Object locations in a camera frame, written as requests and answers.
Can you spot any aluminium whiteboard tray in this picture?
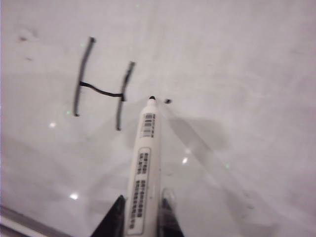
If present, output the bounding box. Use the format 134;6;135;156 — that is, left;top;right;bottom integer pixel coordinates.
0;204;71;237

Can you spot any whiteboard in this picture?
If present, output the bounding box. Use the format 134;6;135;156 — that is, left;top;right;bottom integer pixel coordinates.
0;0;316;237

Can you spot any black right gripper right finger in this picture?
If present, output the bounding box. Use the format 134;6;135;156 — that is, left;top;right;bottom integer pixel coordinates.
158;189;185;237

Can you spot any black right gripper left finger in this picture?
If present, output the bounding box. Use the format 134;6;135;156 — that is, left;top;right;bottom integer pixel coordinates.
95;195;126;237

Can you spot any white whiteboard marker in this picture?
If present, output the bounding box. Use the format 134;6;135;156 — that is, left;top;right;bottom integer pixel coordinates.
124;95;164;237

